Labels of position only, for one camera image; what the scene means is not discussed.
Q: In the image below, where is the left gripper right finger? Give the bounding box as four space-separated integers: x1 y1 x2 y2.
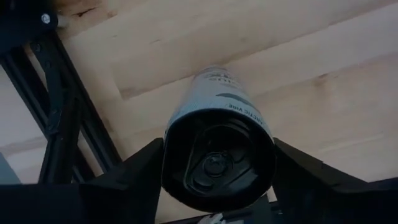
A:
271 138 398 224

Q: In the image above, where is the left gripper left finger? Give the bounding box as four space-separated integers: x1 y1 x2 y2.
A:
0 138 165 224

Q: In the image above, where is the white beverage can black lid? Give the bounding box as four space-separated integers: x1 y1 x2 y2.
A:
160 65 277 213

